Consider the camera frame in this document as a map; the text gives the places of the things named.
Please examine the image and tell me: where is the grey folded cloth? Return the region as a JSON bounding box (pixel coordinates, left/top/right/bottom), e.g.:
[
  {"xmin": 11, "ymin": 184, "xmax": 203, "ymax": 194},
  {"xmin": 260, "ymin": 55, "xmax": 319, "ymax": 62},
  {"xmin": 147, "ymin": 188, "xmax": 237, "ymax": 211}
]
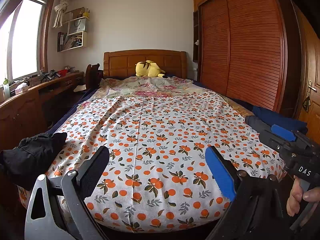
[{"xmin": 245, "ymin": 115, "xmax": 273, "ymax": 132}]

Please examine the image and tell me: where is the yellow plush toy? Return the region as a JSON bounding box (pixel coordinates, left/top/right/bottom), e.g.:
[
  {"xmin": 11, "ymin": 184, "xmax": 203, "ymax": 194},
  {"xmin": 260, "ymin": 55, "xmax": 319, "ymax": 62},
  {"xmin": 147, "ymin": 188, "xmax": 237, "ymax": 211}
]
[{"xmin": 135, "ymin": 60, "xmax": 166, "ymax": 78}]

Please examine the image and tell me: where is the white paper shopping bag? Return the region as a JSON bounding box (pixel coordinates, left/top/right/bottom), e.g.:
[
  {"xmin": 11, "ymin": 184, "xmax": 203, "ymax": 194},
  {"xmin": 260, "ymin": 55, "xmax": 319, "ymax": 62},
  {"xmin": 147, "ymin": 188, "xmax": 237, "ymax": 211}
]
[{"xmin": 68, "ymin": 19, "xmax": 86, "ymax": 34}]

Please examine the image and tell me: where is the wood-framed window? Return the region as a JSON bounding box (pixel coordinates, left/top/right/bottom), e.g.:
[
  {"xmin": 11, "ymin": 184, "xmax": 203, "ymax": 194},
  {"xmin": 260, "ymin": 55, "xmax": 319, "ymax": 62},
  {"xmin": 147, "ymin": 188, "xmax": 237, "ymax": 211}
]
[{"xmin": 0, "ymin": 0, "xmax": 54, "ymax": 83}]

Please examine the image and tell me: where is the cream wall shelf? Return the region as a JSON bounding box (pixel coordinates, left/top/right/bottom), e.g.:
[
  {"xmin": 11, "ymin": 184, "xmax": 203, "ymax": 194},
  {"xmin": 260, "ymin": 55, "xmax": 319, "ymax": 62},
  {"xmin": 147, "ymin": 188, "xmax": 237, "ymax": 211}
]
[{"xmin": 57, "ymin": 8, "xmax": 91, "ymax": 53}]

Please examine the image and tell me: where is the row of books and folders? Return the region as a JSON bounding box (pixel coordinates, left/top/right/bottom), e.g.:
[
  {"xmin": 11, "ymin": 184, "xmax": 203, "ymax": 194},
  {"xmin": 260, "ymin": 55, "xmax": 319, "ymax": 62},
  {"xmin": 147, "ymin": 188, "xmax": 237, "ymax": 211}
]
[{"xmin": 57, "ymin": 32, "xmax": 83, "ymax": 52}]

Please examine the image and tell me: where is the cardboard box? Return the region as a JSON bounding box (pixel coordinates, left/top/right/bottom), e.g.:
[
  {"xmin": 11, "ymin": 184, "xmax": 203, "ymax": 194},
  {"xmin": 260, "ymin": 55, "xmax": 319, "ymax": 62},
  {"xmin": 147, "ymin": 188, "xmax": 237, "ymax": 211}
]
[{"xmin": 64, "ymin": 7, "xmax": 84, "ymax": 22}]

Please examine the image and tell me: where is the pink floral blanket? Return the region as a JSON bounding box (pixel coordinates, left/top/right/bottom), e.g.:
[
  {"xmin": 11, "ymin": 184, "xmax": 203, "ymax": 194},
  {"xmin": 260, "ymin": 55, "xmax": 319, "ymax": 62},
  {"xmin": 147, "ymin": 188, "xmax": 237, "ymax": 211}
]
[{"xmin": 77, "ymin": 76, "xmax": 200, "ymax": 111}]

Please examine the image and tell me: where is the blue pillow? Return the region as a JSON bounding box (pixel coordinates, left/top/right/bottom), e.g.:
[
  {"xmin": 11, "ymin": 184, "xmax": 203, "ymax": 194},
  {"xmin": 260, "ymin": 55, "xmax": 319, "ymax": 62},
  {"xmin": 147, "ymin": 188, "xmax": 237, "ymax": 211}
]
[{"xmin": 252, "ymin": 106, "xmax": 308, "ymax": 133}]

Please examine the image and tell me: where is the green capped bottle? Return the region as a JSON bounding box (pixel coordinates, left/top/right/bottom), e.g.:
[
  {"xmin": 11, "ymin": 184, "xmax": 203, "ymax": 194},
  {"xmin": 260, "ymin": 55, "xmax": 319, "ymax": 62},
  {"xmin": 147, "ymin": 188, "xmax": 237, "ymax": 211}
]
[{"xmin": 2, "ymin": 78, "xmax": 11, "ymax": 101}]

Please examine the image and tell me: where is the wooden bed headboard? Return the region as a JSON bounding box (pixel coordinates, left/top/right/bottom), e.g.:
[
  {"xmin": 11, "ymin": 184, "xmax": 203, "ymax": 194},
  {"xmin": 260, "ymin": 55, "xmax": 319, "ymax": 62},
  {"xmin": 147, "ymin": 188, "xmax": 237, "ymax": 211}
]
[{"xmin": 103, "ymin": 49, "xmax": 187, "ymax": 79}]

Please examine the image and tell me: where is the long wooden desk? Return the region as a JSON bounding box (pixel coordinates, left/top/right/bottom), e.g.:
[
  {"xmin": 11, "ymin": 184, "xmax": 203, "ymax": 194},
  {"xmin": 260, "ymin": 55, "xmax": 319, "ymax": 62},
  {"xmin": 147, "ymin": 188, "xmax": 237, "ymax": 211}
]
[{"xmin": 0, "ymin": 71, "xmax": 85, "ymax": 153}]

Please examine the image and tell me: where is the wooden chair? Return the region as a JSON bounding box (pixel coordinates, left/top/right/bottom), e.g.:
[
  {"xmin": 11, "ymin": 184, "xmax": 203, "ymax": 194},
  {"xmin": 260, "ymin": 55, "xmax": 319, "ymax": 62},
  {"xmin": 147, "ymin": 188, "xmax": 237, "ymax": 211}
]
[{"xmin": 85, "ymin": 63, "xmax": 104, "ymax": 91}]

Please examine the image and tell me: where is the wooden door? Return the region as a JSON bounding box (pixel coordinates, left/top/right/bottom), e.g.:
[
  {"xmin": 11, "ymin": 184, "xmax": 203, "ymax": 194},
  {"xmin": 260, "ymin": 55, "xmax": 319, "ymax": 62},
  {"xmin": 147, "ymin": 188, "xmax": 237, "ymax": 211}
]
[{"xmin": 297, "ymin": 12, "xmax": 320, "ymax": 141}]

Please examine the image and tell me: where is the person's right hand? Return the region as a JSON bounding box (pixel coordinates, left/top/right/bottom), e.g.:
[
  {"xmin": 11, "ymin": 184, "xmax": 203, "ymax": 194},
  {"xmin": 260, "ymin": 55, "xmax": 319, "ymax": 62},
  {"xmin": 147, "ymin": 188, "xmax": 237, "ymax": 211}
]
[{"xmin": 286, "ymin": 177, "xmax": 320, "ymax": 217}]

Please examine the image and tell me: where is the wooden slatted wardrobe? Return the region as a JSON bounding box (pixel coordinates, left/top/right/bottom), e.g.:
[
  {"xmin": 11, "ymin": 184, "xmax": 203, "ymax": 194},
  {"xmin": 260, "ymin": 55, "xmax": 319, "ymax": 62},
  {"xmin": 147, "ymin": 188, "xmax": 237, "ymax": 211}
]
[{"xmin": 192, "ymin": 0, "xmax": 296, "ymax": 118}]

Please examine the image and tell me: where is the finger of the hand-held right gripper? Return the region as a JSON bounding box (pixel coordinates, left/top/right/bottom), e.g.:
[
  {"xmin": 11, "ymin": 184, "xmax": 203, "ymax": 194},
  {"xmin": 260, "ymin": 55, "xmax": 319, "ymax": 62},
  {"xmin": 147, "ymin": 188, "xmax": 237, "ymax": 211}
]
[
  {"xmin": 271, "ymin": 124, "xmax": 297, "ymax": 142},
  {"xmin": 258, "ymin": 129, "xmax": 297, "ymax": 156}
]

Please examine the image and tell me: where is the black gadget on desk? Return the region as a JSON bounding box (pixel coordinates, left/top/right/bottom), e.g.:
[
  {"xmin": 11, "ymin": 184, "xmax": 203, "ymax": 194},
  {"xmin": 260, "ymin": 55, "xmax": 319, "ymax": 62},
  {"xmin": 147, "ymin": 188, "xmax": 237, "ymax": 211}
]
[{"xmin": 41, "ymin": 69, "xmax": 59, "ymax": 82}]

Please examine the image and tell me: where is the black double-breasted coat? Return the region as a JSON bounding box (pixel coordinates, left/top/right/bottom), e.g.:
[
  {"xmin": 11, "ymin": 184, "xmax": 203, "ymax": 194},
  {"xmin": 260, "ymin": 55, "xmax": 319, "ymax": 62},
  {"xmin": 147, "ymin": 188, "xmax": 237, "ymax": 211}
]
[{"xmin": 0, "ymin": 132, "xmax": 68, "ymax": 191}]

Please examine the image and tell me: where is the tan patterned mat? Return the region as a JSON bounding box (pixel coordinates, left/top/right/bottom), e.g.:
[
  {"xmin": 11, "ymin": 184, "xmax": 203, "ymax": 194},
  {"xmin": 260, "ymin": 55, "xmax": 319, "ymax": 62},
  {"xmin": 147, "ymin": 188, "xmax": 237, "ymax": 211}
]
[{"xmin": 229, "ymin": 100, "xmax": 253, "ymax": 117}]

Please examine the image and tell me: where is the bed with floral sheet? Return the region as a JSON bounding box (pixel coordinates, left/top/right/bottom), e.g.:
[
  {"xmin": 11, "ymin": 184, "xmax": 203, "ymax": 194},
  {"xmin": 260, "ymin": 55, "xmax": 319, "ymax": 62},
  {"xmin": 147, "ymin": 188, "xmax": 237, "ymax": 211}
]
[{"xmin": 19, "ymin": 92, "xmax": 288, "ymax": 233}]

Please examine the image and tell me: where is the tied cream curtain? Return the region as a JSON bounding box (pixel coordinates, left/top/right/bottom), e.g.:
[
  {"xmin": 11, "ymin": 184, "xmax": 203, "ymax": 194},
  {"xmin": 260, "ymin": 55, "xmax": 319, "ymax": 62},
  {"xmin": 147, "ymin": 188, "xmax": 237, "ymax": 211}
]
[{"xmin": 52, "ymin": 0, "xmax": 76, "ymax": 29}]

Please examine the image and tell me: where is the dark hanging key fob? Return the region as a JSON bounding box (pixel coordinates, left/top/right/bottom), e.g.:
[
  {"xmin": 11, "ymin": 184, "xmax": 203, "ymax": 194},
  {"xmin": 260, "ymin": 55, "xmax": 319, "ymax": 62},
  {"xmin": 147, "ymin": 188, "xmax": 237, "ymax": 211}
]
[{"xmin": 302, "ymin": 96, "xmax": 312, "ymax": 112}]

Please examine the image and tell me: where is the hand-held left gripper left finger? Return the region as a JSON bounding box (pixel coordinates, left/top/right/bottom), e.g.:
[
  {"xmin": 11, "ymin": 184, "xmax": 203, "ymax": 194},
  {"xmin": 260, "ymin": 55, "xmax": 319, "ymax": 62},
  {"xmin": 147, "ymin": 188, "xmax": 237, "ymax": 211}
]
[{"xmin": 24, "ymin": 145, "xmax": 110, "ymax": 240}]

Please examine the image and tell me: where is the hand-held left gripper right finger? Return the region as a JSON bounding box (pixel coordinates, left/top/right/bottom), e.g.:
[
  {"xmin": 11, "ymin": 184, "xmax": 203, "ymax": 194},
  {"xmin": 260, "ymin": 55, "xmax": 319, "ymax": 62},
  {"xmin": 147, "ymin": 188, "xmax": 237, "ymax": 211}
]
[{"xmin": 204, "ymin": 145, "xmax": 288, "ymax": 240}]

